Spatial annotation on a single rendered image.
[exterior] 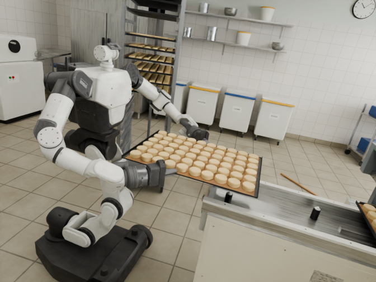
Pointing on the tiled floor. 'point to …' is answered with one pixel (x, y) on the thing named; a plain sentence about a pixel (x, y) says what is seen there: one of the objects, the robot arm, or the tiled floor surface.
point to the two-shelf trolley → (353, 135)
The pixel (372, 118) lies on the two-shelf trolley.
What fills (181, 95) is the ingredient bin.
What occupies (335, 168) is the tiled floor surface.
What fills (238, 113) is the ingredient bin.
